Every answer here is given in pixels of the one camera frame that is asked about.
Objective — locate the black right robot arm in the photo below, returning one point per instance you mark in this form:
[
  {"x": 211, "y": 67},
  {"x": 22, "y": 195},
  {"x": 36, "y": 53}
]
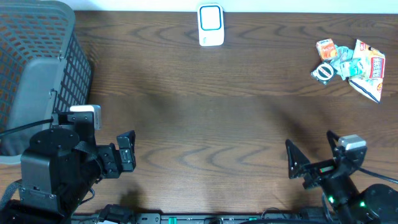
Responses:
[{"x": 375, "y": 204}]

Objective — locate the white barcode scanner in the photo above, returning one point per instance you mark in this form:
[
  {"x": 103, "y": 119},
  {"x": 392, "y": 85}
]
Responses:
[{"x": 210, "y": 25}]

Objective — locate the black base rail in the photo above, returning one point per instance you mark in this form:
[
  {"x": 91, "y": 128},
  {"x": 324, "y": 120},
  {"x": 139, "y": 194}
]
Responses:
[{"x": 156, "y": 218}]

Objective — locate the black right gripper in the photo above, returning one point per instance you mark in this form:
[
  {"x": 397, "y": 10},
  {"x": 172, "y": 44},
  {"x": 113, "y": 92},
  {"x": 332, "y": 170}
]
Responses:
[{"x": 323, "y": 169}]

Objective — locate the small orange candy box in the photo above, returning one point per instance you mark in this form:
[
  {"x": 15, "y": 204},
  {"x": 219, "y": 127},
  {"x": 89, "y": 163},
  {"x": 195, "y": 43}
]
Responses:
[{"x": 326, "y": 49}]

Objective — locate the teal white snack packet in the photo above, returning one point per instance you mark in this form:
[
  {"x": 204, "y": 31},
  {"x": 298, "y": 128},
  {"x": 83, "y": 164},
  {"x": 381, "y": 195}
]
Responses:
[{"x": 343, "y": 54}]

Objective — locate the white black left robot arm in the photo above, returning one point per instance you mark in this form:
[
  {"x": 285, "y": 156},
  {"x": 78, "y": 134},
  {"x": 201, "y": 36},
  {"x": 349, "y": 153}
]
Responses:
[{"x": 59, "y": 168}]

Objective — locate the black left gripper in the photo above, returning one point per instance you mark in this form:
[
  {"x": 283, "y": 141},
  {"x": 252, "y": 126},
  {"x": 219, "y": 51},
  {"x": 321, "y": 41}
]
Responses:
[{"x": 109, "y": 158}]

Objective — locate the dark grey plastic basket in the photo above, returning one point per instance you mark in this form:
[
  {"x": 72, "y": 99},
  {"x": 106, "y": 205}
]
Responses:
[{"x": 44, "y": 70}]

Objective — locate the small teal candy box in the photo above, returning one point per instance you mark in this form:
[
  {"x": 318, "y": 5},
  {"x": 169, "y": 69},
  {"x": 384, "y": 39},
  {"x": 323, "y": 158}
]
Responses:
[{"x": 356, "y": 67}]

